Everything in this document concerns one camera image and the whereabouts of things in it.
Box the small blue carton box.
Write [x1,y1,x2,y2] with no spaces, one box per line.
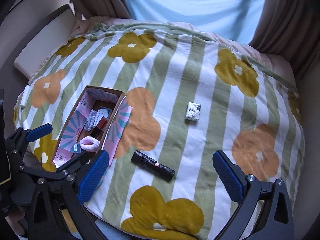
[70,143,82,154]

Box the black cylindrical tube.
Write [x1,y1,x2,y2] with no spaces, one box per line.
[131,150,175,181]

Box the white black patterned small box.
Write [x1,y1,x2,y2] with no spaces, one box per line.
[185,102,201,122]

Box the clear dental floss box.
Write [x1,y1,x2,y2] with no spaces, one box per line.
[84,107,112,131]

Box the person's left hand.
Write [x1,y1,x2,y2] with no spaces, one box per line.
[5,210,25,236]

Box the pink fluffy scrunchie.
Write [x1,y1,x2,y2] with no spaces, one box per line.
[79,136,100,153]

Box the open cardboard box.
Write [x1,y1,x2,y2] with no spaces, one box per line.
[51,85,134,169]

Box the white headboard panel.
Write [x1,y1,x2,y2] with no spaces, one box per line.
[13,4,76,79]

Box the floral striped green blanket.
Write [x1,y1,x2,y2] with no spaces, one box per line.
[14,21,305,239]

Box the brown drape curtain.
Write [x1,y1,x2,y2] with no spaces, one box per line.
[72,0,319,80]

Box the light blue sheer curtain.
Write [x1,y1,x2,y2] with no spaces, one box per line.
[125,0,265,44]

